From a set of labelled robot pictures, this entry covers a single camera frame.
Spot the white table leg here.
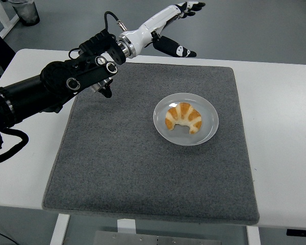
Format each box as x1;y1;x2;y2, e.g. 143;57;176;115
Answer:
50;213;71;245
117;218;136;233
246;226;261;245

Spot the grey felt mat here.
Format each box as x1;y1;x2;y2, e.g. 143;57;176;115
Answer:
42;62;261;227

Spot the grey round plate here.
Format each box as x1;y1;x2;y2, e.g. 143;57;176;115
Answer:
152;92;219;146

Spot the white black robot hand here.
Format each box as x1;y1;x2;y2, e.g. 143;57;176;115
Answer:
132;2;206;58

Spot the black table control panel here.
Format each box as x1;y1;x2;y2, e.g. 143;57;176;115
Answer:
287;229;306;237

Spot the white desk frame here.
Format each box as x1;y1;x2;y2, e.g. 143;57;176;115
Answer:
0;0;20;39

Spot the black mesh trash bin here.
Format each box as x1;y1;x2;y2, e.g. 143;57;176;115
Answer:
9;0;41;26

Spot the golden croissant bread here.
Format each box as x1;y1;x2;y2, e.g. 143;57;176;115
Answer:
164;102;202;134

